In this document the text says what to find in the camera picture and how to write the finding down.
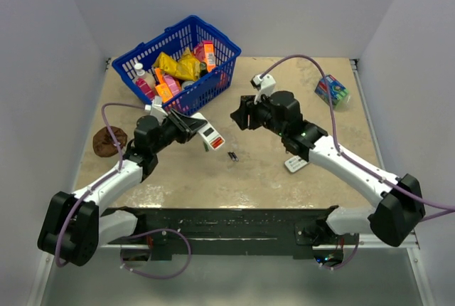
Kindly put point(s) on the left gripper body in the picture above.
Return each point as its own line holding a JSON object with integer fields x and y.
{"x": 170, "y": 131}

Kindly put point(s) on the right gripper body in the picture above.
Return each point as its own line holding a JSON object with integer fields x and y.
{"x": 260, "y": 116}

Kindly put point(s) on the white red remote control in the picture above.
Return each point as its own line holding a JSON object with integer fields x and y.
{"x": 208, "y": 133}

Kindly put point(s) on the orange battery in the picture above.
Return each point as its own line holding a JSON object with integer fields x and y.
{"x": 217, "y": 142}

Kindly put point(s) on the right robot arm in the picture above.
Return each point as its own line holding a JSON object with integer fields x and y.
{"x": 394, "y": 209}

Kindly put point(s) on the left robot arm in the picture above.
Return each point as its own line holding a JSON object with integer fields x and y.
{"x": 71, "y": 227}

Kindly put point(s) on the white grey remote control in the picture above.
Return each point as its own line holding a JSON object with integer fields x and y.
{"x": 294, "y": 164}

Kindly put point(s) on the left black purple battery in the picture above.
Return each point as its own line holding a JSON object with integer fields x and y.
{"x": 231, "y": 156}

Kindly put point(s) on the black purple battery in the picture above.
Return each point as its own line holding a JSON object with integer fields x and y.
{"x": 231, "y": 156}
{"x": 235, "y": 157}

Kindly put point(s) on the right black purple battery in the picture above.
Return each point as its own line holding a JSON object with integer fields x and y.
{"x": 235, "y": 157}

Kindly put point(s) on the small orange box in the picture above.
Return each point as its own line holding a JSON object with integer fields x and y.
{"x": 164, "y": 92}

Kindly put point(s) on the yellow snack bag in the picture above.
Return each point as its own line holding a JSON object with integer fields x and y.
{"x": 186, "y": 68}

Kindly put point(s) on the white cap bottle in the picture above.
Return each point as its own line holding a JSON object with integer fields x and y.
{"x": 147, "y": 77}

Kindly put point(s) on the brown crumpled cloth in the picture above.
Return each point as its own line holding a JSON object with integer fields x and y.
{"x": 103, "y": 144}

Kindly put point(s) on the blue green sponge pack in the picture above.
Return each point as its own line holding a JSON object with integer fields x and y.
{"x": 333, "y": 92}

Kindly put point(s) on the orange pink box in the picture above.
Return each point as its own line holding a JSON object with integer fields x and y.
{"x": 205, "y": 53}

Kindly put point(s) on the blue plastic shopping basket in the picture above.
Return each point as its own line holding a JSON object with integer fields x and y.
{"x": 187, "y": 33}

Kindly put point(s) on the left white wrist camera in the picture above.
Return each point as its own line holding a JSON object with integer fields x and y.
{"x": 155, "y": 109}

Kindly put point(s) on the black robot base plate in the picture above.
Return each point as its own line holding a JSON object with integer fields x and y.
{"x": 275, "y": 232}

